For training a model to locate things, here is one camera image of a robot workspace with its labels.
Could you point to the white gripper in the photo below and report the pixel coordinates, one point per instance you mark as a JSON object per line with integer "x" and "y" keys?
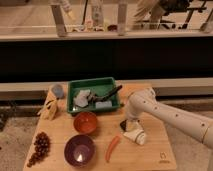
{"x": 135, "y": 132}

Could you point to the black eraser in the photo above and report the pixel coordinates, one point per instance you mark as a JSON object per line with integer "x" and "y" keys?
{"x": 123, "y": 125}

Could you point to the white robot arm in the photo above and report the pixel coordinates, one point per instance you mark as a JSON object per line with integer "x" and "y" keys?
{"x": 196, "y": 126}

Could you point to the grey blue cup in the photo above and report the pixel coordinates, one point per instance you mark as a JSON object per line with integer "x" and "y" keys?
{"x": 57, "y": 90}

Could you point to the orange carrot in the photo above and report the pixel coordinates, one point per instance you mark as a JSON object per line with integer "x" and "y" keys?
{"x": 111, "y": 147}

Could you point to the wooden board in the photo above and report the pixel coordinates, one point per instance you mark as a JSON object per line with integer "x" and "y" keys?
{"x": 155, "y": 155}

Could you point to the light blue sponge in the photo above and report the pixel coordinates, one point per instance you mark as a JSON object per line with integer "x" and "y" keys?
{"x": 105, "y": 104}

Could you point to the orange bowl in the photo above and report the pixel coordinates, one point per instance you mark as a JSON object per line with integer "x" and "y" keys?
{"x": 85, "y": 122}

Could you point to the green plastic tray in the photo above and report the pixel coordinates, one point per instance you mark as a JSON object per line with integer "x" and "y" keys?
{"x": 99, "y": 86}

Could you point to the purple bowl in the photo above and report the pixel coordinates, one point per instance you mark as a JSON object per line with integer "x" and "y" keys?
{"x": 79, "y": 150}

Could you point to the crumpled white cloth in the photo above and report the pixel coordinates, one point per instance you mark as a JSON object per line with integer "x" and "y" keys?
{"x": 81, "y": 99}

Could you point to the bunch of dark grapes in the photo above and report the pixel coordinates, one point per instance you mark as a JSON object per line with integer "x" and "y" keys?
{"x": 42, "y": 147}

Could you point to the black handled brush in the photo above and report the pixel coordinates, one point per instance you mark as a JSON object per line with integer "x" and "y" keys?
{"x": 95, "y": 98}

